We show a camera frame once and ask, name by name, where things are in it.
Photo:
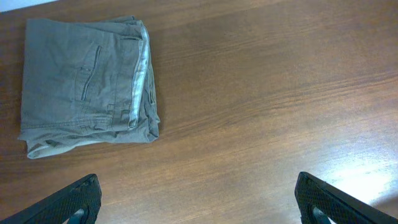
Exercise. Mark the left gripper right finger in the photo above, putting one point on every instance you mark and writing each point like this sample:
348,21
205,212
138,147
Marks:
320,202

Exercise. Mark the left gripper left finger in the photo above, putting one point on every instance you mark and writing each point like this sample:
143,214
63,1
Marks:
78,203

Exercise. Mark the grey shorts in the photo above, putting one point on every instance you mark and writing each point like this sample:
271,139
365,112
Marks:
87,82

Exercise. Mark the folded khaki shorts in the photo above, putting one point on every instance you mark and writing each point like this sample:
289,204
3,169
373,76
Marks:
38,151

